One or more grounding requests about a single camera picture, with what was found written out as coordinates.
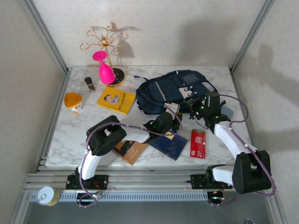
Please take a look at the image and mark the dark blue book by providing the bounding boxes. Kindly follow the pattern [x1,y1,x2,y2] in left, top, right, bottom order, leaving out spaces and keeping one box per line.
[149,130,189,161]

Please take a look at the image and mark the grey-blue pencil case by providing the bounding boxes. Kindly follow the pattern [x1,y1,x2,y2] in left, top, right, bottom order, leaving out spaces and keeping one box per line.
[221,106,234,119]

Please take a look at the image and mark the red card case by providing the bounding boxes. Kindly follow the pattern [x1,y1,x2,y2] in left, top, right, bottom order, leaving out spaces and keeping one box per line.
[189,129,207,159]

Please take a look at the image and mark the navy blue backpack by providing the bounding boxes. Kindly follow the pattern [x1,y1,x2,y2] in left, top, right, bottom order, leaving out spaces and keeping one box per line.
[133,69,226,115]

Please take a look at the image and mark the brown cover book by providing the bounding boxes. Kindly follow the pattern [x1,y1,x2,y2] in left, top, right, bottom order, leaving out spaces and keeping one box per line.
[111,139,150,166]

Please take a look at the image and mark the yellow cartoon cover book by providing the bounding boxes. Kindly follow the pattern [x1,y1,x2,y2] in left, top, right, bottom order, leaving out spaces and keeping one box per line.
[97,86,136,115]

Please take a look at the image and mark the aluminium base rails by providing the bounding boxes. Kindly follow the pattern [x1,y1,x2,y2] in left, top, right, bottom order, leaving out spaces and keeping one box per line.
[21,164,278,193]

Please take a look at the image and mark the pink plastic goblet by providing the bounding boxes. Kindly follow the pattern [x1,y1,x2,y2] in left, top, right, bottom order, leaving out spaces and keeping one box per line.
[92,50,116,85]

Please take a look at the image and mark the small controller board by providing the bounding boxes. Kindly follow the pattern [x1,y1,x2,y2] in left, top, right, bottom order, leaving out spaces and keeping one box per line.
[207,190,227,203]
[76,191,103,203]

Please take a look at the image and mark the small dark spice bottle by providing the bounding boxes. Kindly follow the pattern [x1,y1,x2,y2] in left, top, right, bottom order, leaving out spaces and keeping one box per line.
[84,77,97,92]

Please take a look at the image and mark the cup with orange lid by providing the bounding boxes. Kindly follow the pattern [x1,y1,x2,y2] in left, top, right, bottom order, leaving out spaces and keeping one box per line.
[64,92,84,113]

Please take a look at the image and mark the tin can with pull tab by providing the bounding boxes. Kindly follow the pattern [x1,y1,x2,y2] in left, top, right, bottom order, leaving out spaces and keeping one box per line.
[36,186,61,207]

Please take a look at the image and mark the aluminium side rail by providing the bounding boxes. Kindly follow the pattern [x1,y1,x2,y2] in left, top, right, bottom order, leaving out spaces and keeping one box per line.
[35,70,72,173]
[230,69,264,172]

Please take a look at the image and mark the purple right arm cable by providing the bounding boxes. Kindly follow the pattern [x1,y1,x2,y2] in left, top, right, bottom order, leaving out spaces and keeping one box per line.
[209,93,277,208]

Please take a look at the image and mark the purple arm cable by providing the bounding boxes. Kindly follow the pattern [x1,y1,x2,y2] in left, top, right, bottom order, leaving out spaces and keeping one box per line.
[209,93,277,208]
[78,105,183,209]

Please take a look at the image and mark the gold wire glass rack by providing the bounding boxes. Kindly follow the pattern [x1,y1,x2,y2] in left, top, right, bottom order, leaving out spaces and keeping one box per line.
[79,26,130,88]

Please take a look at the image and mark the grey slotted cable duct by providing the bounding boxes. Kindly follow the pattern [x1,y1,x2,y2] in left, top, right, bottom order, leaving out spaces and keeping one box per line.
[28,191,209,203]

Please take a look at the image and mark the aluminium frame post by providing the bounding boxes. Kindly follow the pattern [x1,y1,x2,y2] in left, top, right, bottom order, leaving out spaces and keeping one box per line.
[229,0,278,73]
[20,0,73,74]

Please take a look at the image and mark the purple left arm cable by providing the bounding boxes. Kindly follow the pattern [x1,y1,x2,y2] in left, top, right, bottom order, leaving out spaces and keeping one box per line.
[78,105,183,209]

